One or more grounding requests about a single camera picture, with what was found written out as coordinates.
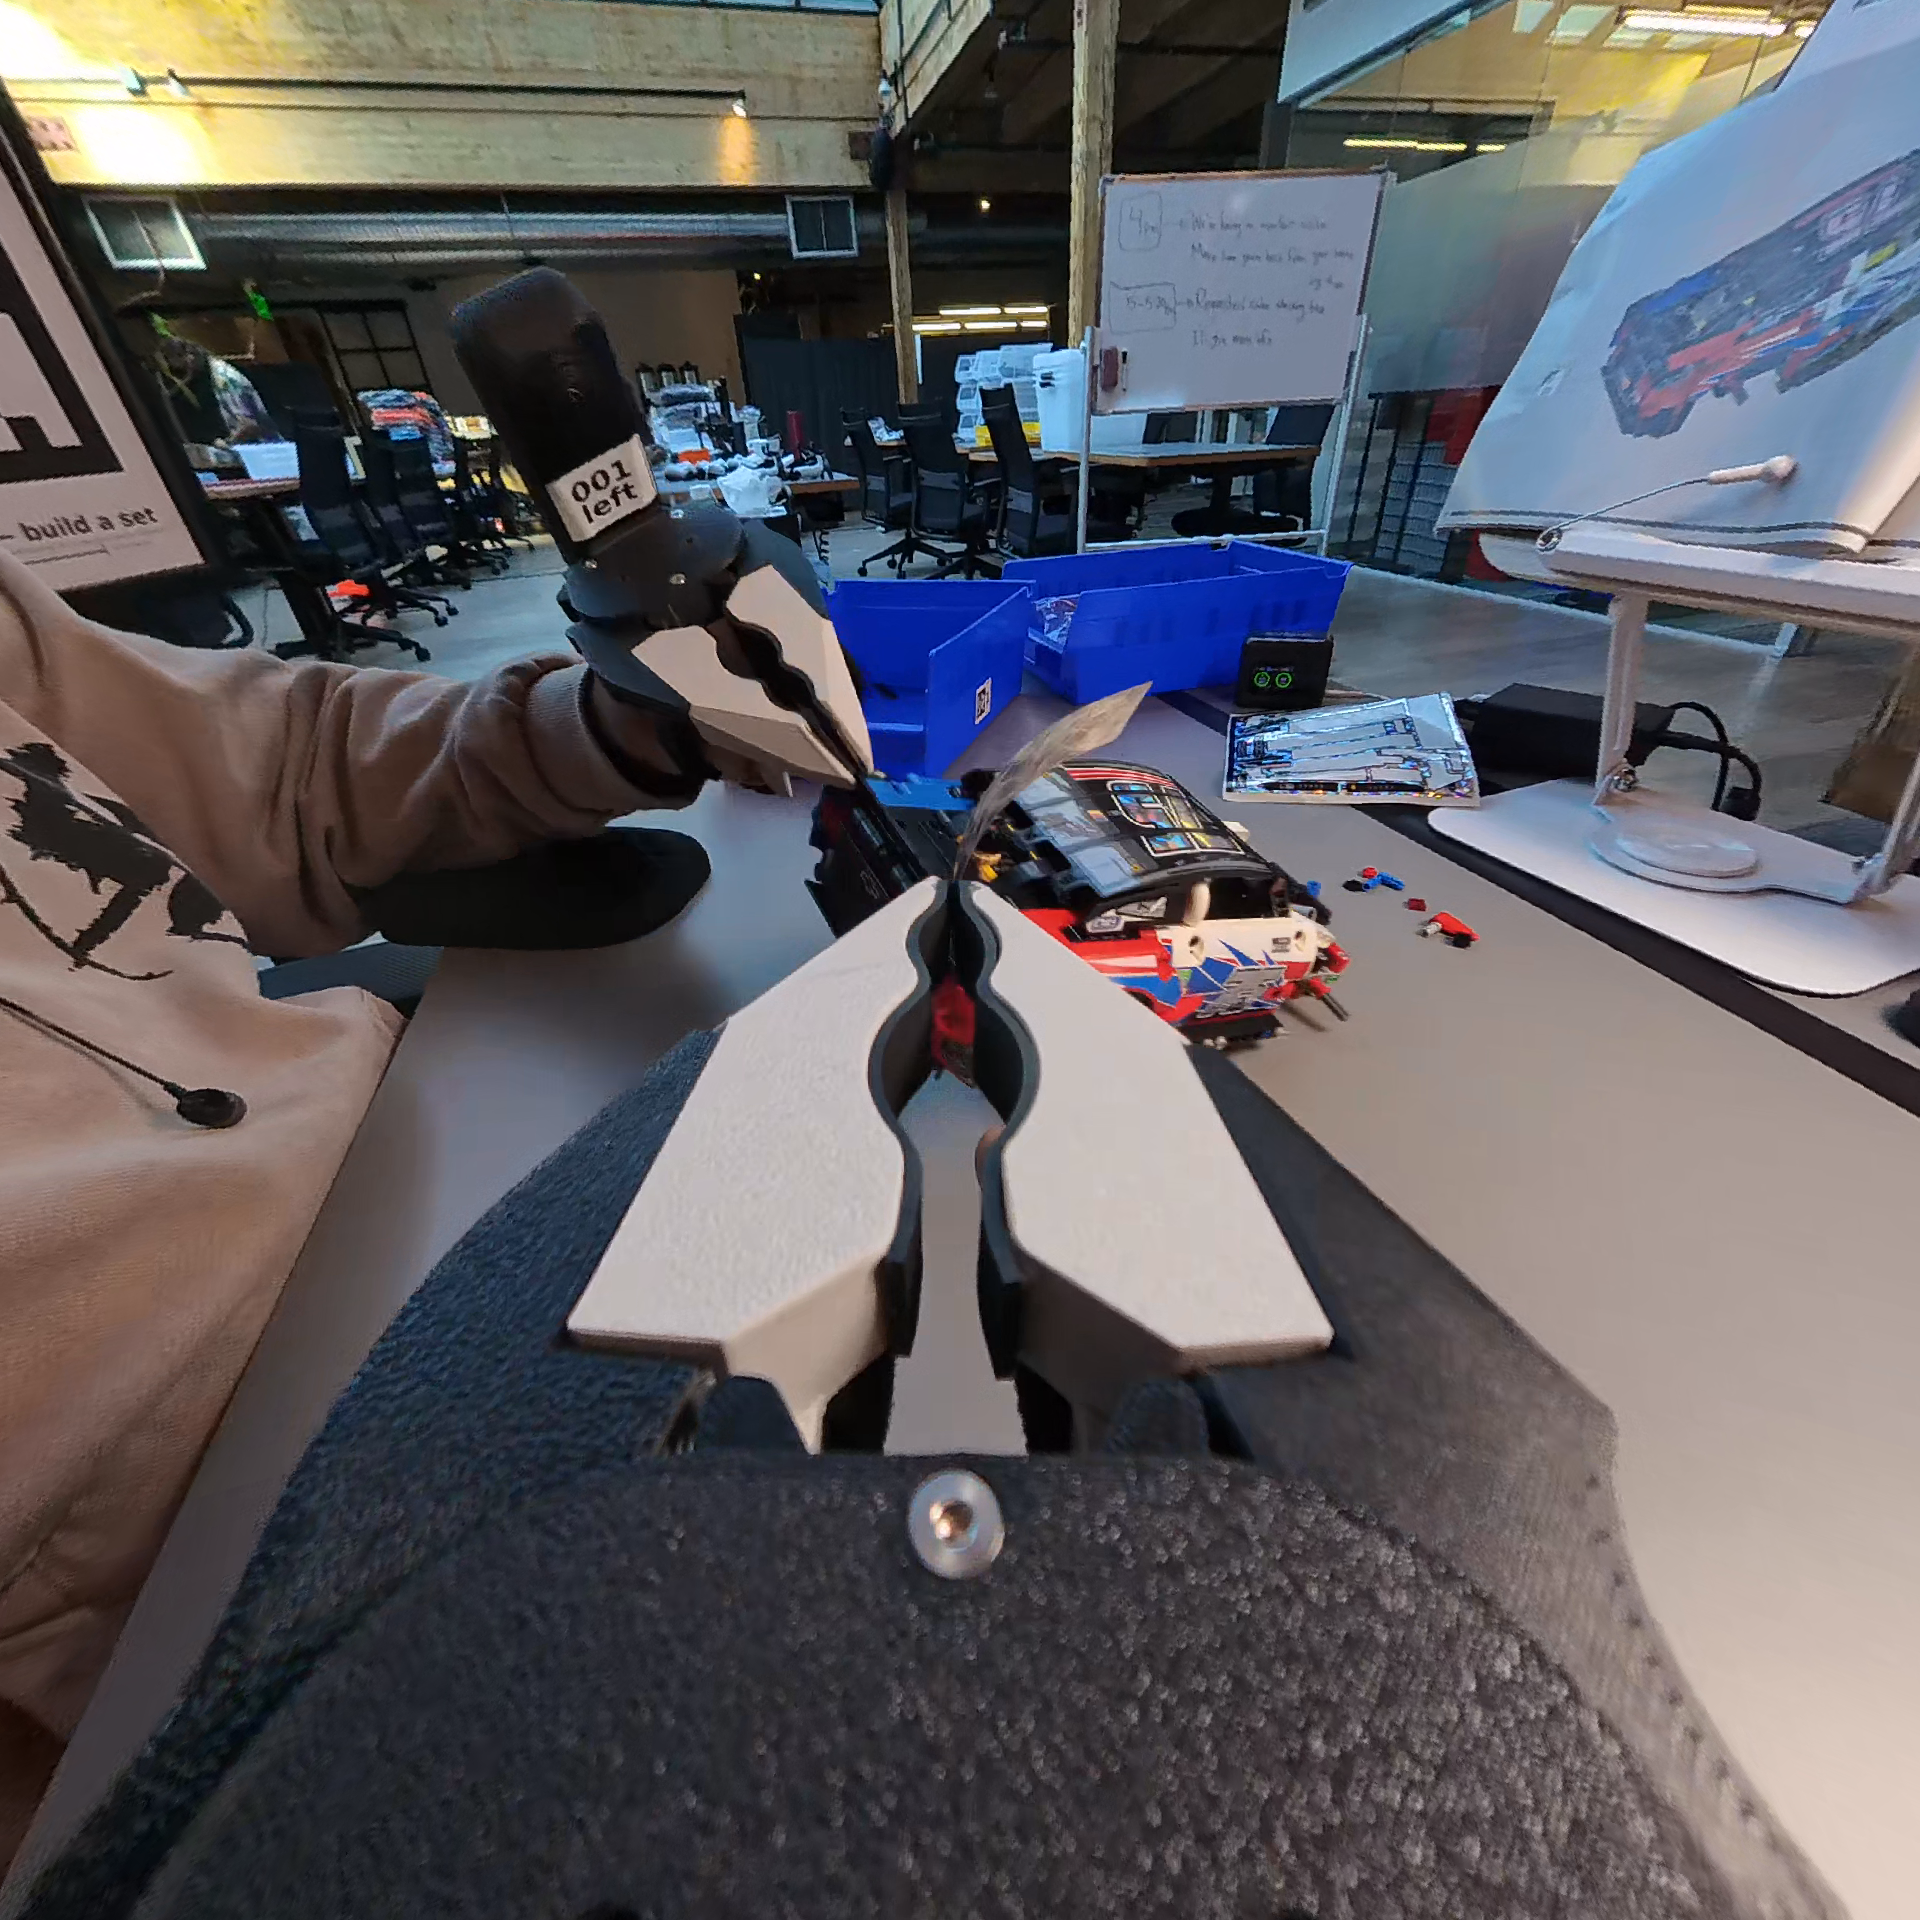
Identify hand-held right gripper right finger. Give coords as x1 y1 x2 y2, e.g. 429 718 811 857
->
952 880 1338 1443

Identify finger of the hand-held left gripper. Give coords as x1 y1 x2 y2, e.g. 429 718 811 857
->
718 567 878 777
631 618 864 787

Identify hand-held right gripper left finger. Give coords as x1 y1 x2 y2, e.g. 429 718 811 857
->
567 877 963 1450

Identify shiny sticker strip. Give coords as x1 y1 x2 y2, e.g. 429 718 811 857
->
927 680 1155 1085

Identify red blue lego car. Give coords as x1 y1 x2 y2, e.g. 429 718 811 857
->
808 755 1354 1048

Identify person's left forearm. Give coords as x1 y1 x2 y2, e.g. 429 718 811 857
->
194 650 600 938

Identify lego instruction booklet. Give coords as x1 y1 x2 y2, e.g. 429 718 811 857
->
1435 0 1920 557

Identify blue plastic bin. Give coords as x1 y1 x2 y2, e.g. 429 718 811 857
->
824 575 1037 774
1006 544 1354 706

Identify stack of white storage boxes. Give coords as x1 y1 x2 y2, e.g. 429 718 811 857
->
950 343 1088 451

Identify black framed marker sign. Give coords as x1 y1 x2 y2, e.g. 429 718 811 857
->
0 82 213 593

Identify black device with green display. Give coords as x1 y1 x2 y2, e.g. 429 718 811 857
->
1235 632 1338 711

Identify holographic sticker sheet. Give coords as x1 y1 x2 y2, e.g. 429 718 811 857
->
1224 693 1482 807

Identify whiteboard on stand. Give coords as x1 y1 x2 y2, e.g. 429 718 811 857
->
1093 166 1389 557

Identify wooden pillar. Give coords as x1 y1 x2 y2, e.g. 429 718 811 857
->
1067 0 1122 350

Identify black power adapter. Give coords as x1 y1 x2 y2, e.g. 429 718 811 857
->
1462 680 1682 782

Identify person's beige hoodie torso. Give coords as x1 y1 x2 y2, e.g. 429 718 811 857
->
0 546 408 1747

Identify white book stand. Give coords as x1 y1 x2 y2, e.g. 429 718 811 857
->
1423 454 1920 998

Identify black cord with round tip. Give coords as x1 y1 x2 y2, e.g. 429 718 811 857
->
0 997 248 1128

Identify black cable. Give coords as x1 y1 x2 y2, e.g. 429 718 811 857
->
1651 702 1765 823

